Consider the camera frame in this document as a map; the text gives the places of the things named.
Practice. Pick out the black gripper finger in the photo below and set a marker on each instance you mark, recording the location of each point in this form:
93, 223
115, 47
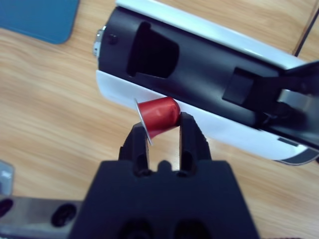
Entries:
135, 154
193, 144

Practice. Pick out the red coffee capsule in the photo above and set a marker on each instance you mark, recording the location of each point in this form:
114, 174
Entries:
159, 114

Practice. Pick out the grey coffee machine lever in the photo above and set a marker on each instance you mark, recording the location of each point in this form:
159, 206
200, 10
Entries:
299, 74

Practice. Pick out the white capsule coffee machine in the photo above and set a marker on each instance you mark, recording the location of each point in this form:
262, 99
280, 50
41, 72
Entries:
199, 62

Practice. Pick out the teal plastic tray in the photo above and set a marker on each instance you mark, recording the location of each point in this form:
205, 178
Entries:
32, 17

